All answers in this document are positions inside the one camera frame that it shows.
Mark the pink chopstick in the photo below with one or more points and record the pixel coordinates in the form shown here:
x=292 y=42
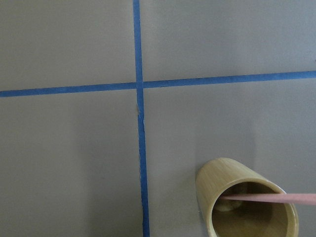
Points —
x=305 y=199

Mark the bamboo wooden cup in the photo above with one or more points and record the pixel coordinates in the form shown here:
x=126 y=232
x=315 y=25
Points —
x=233 y=218

